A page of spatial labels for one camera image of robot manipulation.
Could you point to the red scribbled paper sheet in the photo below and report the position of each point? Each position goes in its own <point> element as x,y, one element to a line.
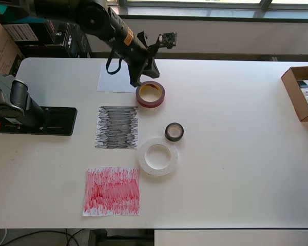
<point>110,192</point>

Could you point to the white tape roll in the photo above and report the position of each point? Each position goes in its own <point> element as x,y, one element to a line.
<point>157,173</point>

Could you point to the small grey clip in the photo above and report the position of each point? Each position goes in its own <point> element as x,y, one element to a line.
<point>274,58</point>

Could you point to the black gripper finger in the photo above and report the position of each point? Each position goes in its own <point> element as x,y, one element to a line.
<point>152,68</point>
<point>135,75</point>

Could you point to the tall GX760A cardboard box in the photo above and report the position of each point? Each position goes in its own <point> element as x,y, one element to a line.
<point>0,51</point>

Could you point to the red tape roll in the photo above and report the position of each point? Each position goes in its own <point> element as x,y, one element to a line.
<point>150,104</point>

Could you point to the white cabinet top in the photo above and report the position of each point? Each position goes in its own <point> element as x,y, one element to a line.
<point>233,238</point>

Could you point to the dark window frame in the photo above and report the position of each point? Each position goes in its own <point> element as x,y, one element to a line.
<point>266,3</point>

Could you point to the black box with white label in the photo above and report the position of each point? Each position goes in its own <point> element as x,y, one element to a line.
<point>20,32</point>

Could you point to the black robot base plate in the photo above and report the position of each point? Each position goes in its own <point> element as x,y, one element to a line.
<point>59,123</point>

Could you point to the black cardboard box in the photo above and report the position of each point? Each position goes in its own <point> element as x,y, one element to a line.
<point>74,46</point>

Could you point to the grey window shade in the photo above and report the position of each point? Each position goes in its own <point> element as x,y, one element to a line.
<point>220,36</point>

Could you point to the black tape roll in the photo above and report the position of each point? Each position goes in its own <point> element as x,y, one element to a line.
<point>174,139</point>

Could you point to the black scribbled paper sheet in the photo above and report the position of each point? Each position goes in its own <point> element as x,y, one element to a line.
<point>116,128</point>

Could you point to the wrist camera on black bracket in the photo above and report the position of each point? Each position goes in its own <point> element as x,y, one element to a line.
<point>168,39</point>

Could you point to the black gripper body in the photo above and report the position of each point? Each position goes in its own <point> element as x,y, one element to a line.
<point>141,55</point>

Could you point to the blank white paper sheet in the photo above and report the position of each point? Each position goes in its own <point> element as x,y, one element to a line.
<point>118,84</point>

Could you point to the open brown cardboard box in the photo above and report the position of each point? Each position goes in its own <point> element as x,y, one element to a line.
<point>292,89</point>

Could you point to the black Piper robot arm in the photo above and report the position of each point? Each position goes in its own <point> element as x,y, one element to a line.
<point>97,18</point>

